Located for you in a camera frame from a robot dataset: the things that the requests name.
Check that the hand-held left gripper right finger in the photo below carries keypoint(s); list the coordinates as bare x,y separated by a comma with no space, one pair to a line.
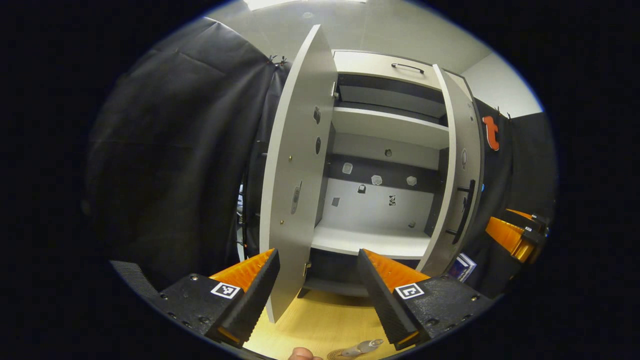
382,295

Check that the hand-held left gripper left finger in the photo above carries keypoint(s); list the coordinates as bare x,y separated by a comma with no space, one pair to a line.
252,295

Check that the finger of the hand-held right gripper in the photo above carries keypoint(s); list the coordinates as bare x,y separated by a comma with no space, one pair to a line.
530,219
510,239

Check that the clear plastic bottle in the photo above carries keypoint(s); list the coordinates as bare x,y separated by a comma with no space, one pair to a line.
364,346

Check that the round brown coaster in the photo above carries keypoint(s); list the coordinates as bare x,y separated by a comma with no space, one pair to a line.
334,356

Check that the white cabinet door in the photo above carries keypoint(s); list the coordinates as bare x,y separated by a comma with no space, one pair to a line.
295,125
457,135

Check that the white grey cabinet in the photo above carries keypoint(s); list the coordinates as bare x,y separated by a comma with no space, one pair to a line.
385,172

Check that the white cabinet shelf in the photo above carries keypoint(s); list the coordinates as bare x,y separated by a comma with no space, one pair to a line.
390,127
370,241

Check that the white cabinet drawer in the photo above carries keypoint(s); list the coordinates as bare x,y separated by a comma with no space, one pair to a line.
370,62

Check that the white spine book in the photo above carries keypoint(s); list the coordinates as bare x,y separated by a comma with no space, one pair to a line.
471,265

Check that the black backdrop cloth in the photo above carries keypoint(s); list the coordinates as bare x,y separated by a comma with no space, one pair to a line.
175,150
525,165

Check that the dark blue book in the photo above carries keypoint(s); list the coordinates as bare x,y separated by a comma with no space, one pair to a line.
459,269

